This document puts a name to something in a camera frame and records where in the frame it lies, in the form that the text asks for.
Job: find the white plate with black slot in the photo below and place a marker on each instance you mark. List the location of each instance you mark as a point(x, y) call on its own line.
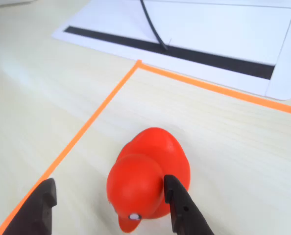
point(209, 31)

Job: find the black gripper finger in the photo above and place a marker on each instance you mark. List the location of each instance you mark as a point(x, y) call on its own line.
point(37, 210)
point(184, 213)

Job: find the red rubber duck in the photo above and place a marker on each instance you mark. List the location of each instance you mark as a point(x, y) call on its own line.
point(140, 171)

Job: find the short orange tape strip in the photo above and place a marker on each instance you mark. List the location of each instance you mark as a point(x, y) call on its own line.
point(90, 123)

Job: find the long orange tape strip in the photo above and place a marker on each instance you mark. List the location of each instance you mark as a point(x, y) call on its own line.
point(221, 89)

